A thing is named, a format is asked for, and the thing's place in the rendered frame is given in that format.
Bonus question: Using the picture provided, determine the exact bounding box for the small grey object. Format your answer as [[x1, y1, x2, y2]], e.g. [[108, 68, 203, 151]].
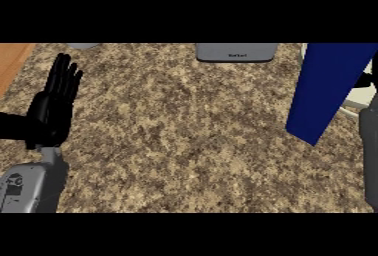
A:
[[66, 42, 101, 51]]

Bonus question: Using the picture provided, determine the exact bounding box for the grey appliance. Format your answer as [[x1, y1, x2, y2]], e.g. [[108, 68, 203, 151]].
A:
[[196, 42, 281, 64]]

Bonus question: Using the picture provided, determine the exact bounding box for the blue flat panel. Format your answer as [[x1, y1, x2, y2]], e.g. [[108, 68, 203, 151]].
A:
[[286, 42, 378, 147]]

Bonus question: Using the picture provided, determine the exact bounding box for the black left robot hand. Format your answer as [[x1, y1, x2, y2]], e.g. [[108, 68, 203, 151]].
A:
[[0, 52, 85, 150]]

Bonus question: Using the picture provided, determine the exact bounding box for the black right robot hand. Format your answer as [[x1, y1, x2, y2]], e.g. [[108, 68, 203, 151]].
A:
[[354, 49, 378, 90]]

